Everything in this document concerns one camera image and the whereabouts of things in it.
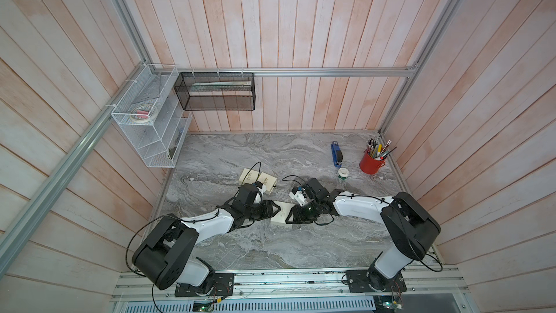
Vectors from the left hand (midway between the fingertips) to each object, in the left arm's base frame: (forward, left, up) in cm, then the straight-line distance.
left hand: (276, 213), depth 86 cm
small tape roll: (+21, -32, -2) cm, 38 cm away
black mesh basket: (+53, +29, +21) cm, 64 cm away
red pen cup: (+21, -43, +5) cm, 48 cm away
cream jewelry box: (+16, +3, -2) cm, 17 cm away
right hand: (-2, -5, -2) cm, 6 cm away
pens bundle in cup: (+25, -43, +11) cm, 51 cm away
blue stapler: (+29, -30, 0) cm, 42 cm away
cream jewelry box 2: (-3, -1, 0) cm, 3 cm away
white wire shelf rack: (+16, +44, +24) cm, 53 cm away
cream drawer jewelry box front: (+16, +11, +1) cm, 20 cm away
